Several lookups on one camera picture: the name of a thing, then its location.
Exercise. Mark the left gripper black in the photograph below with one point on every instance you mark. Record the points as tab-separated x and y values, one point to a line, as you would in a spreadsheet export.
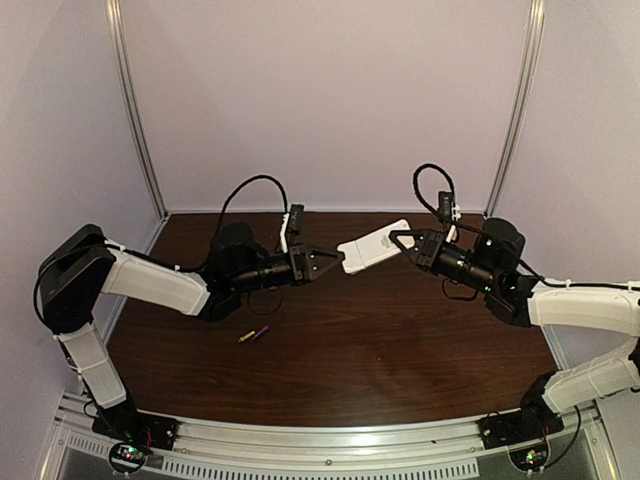
299	263

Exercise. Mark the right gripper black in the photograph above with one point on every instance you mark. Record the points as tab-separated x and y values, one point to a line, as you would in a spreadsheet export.
427	249

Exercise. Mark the white remote control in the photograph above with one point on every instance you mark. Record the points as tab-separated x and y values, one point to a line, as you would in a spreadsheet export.
371	249

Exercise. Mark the gold AAA battery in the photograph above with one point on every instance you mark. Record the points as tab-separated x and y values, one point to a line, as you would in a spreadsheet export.
248	336

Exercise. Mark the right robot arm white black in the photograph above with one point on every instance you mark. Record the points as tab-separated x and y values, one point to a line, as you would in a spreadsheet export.
493	269

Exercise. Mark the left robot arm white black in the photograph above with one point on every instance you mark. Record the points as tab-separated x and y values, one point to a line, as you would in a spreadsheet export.
88	265

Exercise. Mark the purple AAA battery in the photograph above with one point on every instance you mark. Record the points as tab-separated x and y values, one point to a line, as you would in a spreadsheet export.
261	333

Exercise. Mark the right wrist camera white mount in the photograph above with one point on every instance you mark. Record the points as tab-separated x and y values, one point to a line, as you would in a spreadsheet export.
450	211

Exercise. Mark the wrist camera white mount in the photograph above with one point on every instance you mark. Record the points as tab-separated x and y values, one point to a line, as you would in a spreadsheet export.
291	226
450	211

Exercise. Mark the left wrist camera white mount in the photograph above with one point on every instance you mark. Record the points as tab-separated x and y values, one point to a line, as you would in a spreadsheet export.
291	226

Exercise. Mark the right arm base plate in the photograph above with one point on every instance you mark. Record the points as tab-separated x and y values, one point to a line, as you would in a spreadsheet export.
507	429

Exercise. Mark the front aluminium rail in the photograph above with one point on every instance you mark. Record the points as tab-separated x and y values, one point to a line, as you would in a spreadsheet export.
451	449

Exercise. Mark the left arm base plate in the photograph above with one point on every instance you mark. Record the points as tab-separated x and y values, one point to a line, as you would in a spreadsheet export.
143	429

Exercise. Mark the right aluminium frame post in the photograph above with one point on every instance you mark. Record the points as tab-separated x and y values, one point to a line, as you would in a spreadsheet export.
534	30

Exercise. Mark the aluminium frame post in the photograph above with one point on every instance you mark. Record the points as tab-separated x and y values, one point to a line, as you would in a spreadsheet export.
124	72
534	30

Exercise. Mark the left aluminium frame post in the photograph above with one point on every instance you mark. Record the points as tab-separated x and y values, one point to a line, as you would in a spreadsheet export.
124	72

